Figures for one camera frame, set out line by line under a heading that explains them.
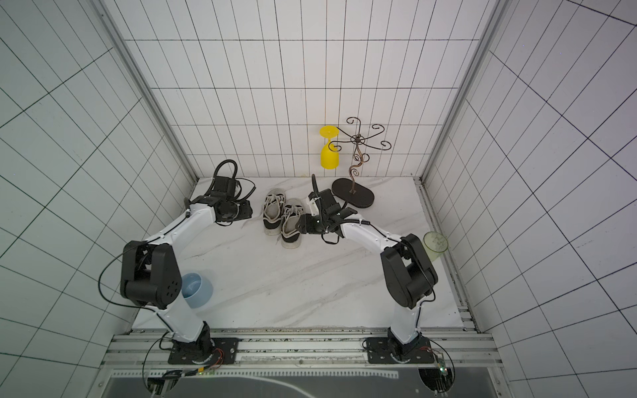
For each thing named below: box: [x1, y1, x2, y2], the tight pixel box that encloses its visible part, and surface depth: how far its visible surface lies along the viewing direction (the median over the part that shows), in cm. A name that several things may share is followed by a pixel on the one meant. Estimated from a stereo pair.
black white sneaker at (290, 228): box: [281, 198, 305, 250], surface depth 96 cm
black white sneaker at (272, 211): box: [262, 188, 287, 237], surface depth 100 cm
